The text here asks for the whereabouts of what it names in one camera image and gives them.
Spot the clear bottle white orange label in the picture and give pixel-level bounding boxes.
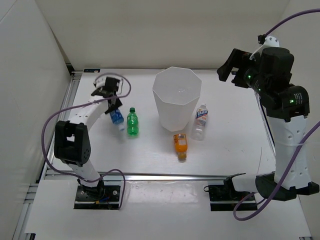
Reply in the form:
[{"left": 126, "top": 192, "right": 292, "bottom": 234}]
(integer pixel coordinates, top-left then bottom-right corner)
[{"left": 191, "top": 103, "right": 208, "bottom": 141}]

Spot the white plastic bin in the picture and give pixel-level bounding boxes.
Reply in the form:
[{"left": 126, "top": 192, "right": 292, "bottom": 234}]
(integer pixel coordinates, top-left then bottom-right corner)
[{"left": 152, "top": 66, "right": 202, "bottom": 132}]

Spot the orange juice bottle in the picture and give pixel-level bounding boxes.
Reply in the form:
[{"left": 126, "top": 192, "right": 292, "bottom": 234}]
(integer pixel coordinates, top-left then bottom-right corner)
[{"left": 173, "top": 133, "right": 188, "bottom": 161}]

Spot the aluminium table rail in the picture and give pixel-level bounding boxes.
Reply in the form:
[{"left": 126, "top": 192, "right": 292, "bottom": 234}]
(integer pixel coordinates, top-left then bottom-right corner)
[{"left": 37, "top": 69, "right": 286, "bottom": 183}]

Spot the clear bottle blue label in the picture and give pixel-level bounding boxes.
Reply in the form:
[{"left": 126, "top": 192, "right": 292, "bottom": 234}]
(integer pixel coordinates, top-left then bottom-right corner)
[{"left": 109, "top": 108, "right": 125, "bottom": 140}]

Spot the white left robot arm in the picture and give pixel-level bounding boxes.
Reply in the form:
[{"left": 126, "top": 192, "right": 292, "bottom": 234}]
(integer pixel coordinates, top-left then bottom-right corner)
[{"left": 54, "top": 76, "right": 122, "bottom": 200}]

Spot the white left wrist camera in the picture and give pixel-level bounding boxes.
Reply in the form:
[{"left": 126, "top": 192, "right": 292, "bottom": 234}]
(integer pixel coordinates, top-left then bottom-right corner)
[{"left": 93, "top": 76, "right": 106, "bottom": 89}]

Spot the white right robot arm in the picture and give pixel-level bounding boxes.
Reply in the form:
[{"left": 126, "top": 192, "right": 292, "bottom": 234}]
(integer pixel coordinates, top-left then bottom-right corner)
[{"left": 217, "top": 46, "right": 320, "bottom": 202}]

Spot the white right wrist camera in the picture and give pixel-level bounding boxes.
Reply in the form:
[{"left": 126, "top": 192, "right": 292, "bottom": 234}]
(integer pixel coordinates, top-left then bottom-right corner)
[{"left": 249, "top": 34, "right": 280, "bottom": 61}]

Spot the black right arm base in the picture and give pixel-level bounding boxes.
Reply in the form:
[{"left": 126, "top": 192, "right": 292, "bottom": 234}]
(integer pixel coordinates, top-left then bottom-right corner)
[{"left": 203, "top": 185, "right": 258, "bottom": 212}]

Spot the blue label sticker left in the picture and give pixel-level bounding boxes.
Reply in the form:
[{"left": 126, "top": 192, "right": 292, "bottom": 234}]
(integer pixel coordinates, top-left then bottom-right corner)
[{"left": 83, "top": 68, "right": 101, "bottom": 73}]

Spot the green plastic soda bottle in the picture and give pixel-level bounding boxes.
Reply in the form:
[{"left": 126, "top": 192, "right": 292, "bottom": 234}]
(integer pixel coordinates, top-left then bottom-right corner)
[{"left": 126, "top": 107, "right": 139, "bottom": 137}]

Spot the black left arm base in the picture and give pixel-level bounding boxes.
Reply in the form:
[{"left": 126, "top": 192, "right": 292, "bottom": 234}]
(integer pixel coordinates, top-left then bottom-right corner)
[{"left": 73, "top": 185, "right": 122, "bottom": 210}]

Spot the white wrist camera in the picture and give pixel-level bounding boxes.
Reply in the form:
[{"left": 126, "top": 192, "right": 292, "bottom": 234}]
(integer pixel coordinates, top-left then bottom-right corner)
[
  {"left": 93, "top": 76, "right": 106, "bottom": 89},
  {"left": 249, "top": 34, "right": 280, "bottom": 61}
]

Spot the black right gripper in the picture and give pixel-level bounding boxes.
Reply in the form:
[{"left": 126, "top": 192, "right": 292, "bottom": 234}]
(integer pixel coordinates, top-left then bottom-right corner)
[{"left": 216, "top": 49, "right": 269, "bottom": 96}]

